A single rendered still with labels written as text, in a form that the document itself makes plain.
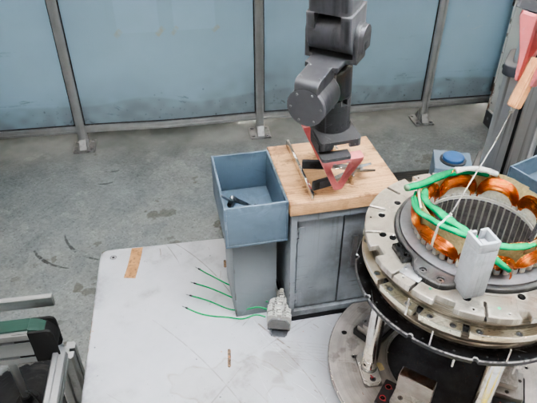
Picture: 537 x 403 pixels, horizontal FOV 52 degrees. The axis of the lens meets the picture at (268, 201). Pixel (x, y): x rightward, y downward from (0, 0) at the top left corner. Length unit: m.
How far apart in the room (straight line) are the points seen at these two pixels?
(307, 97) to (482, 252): 0.30
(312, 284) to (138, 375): 0.35
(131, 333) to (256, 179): 0.38
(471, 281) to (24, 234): 2.27
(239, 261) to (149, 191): 1.85
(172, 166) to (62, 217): 0.63
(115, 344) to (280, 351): 0.31
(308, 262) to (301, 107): 0.34
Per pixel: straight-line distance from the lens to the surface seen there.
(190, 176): 2.89
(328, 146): 0.84
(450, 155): 1.11
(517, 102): 0.72
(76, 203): 2.83
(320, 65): 0.78
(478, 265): 0.70
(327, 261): 1.01
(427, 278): 0.74
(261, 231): 0.92
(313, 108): 0.76
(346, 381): 0.99
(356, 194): 0.92
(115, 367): 1.06
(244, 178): 1.05
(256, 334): 1.07
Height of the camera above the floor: 1.60
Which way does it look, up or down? 37 degrees down
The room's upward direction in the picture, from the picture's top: straight up
